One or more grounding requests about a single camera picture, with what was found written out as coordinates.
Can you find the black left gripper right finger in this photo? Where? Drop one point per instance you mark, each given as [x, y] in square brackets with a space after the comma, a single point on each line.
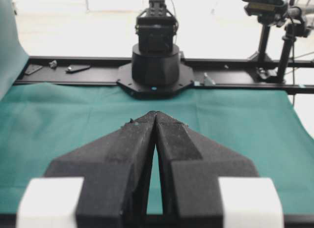
[189, 166]

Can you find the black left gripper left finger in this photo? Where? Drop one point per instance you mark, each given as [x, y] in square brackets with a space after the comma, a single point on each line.
[116, 171]

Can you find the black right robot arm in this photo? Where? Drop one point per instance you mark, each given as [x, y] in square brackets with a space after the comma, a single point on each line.
[155, 58]

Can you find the green table cloth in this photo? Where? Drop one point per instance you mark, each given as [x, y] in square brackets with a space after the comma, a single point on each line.
[40, 122]

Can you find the small metal bolt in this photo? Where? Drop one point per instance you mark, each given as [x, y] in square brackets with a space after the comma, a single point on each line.
[53, 64]

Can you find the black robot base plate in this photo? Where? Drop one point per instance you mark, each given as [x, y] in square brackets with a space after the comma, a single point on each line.
[142, 91]

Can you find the silver corner bracket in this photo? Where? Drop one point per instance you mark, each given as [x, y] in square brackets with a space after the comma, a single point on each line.
[208, 81]

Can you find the black flat bracket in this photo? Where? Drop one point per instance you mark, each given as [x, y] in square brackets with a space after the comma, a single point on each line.
[76, 68]

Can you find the black aluminium rail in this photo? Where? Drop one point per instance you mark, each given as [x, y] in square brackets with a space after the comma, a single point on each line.
[227, 73]

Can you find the black camera stand pole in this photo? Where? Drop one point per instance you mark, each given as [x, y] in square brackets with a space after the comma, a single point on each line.
[296, 25]

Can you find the camera on stand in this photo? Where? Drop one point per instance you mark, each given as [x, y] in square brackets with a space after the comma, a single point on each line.
[266, 4]

